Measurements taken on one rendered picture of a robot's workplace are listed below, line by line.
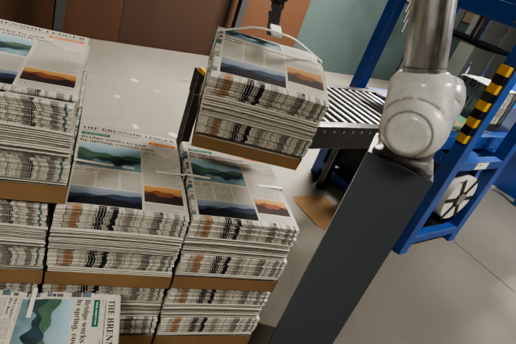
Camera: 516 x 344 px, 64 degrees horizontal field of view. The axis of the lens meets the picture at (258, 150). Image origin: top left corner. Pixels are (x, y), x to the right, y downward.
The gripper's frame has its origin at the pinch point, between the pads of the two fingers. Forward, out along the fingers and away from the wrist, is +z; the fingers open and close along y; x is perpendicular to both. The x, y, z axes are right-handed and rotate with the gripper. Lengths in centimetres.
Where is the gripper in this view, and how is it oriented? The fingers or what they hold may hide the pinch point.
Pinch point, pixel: (286, 6)
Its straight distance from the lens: 109.1
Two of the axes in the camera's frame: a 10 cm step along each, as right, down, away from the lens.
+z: 0.6, 5.5, -8.3
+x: -9.5, -2.3, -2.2
